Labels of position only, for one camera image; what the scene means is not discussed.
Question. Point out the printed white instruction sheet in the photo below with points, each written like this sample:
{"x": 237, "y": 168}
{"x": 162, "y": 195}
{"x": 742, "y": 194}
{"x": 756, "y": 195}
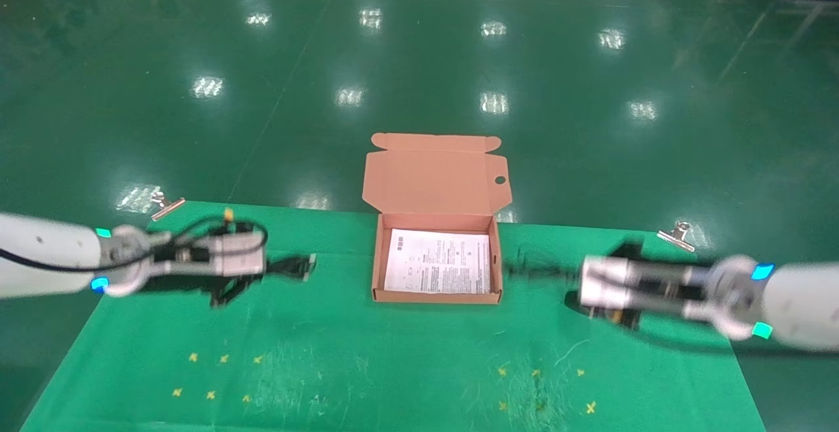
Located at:
{"x": 436, "y": 261}

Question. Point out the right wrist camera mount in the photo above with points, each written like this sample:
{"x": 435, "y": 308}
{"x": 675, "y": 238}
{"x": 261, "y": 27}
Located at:
{"x": 603, "y": 282}

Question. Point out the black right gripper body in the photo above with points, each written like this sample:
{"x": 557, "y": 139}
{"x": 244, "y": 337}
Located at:
{"x": 655, "y": 291}

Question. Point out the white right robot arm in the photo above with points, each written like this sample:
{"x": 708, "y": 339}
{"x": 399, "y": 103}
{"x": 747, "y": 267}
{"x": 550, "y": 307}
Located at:
{"x": 799, "y": 304}

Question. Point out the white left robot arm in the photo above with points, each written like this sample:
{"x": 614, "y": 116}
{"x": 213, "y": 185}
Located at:
{"x": 46, "y": 252}

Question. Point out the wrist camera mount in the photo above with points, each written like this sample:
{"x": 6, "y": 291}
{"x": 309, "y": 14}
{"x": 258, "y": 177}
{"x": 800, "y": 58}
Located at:
{"x": 239, "y": 255}
{"x": 603, "y": 282}

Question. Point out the open cardboard mailer box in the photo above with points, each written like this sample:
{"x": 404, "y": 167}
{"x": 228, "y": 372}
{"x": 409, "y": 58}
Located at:
{"x": 432, "y": 183}

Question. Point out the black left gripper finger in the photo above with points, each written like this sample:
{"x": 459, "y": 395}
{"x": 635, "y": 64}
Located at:
{"x": 226, "y": 293}

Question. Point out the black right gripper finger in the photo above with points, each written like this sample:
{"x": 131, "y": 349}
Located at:
{"x": 616, "y": 320}
{"x": 628, "y": 250}

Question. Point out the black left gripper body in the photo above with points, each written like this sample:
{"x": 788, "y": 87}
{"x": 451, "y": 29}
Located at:
{"x": 187, "y": 256}

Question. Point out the silver binder clip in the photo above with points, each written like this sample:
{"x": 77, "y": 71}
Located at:
{"x": 678, "y": 238}
{"x": 167, "y": 208}

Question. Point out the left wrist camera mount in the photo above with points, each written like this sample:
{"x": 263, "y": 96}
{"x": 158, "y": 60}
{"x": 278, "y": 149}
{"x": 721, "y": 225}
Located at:
{"x": 239, "y": 255}

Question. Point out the green table cloth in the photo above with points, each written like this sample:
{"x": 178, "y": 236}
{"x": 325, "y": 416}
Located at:
{"x": 393, "y": 366}

